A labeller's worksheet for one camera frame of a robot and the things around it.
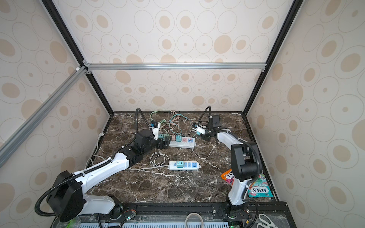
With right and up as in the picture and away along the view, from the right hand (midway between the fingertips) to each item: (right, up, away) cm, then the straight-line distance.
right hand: (204, 129), depth 98 cm
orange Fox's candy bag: (+13, -27, -14) cm, 33 cm away
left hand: (-22, -2, -18) cm, 29 cm away
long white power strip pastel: (-12, -9, -1) cm, 15 cm away
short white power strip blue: (-11, -22, -11) cm, 27 cm away
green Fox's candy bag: (+29, -32, -19) cm, 47 cm away
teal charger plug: (-16, -20, -14) cm, 29 cm away
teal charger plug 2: (-18, -6, -1) cm, 19 cm away
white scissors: (+30, -46, -28) cm, 62 cm away
